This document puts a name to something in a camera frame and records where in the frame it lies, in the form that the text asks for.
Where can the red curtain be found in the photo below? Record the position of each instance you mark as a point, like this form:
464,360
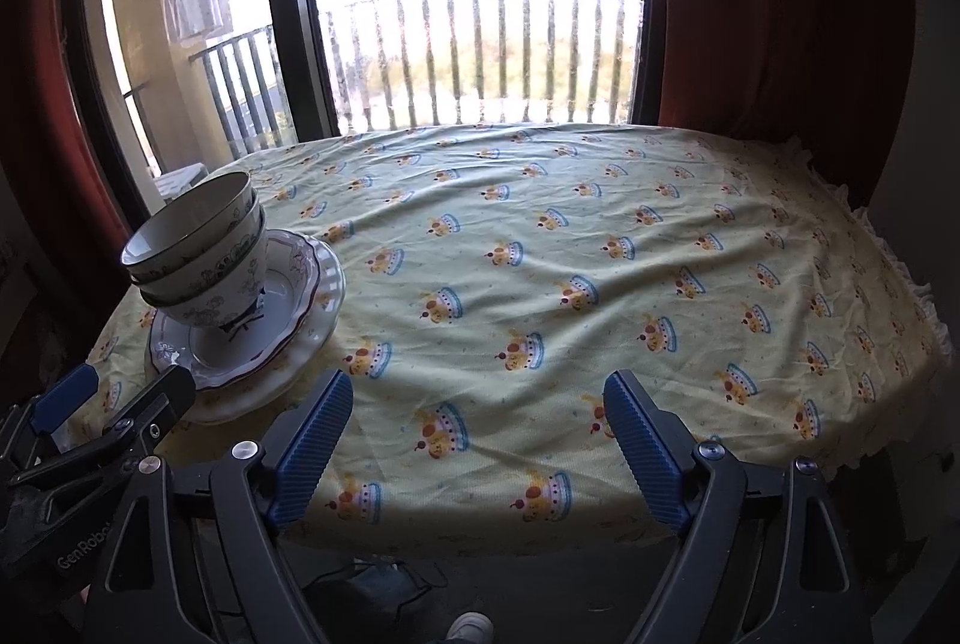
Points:
831,73
65,154

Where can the floral ceramic bowl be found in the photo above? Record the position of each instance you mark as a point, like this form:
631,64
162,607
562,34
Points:
230,297
188,226

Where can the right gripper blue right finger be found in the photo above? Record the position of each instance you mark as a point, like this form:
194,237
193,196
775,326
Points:
693,487

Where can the white outdoor unit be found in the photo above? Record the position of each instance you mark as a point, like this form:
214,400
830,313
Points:
174,183

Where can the balcony railing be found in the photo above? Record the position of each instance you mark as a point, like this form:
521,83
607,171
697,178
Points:
394,64

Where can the black window frame post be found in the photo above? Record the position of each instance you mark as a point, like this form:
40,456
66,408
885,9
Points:
302,62

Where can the white shoe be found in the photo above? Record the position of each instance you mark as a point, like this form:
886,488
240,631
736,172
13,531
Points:
470,628

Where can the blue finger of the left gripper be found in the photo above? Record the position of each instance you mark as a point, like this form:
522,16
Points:
27,432
135,431

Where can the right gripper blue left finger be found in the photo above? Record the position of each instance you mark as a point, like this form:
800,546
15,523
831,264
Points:
260,489

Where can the beaded rim yellow flower plate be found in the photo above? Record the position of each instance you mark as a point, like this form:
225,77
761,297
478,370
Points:
296,321

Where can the yellow patterned tablecloth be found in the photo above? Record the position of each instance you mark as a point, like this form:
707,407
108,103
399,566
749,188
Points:
496,275

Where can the red curtain left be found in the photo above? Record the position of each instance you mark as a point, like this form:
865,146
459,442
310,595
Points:
65,154

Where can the scalloped yellow flower plate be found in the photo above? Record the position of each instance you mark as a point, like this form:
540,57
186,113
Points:
307,328

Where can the red curtain right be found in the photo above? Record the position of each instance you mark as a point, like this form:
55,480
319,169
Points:
831,73

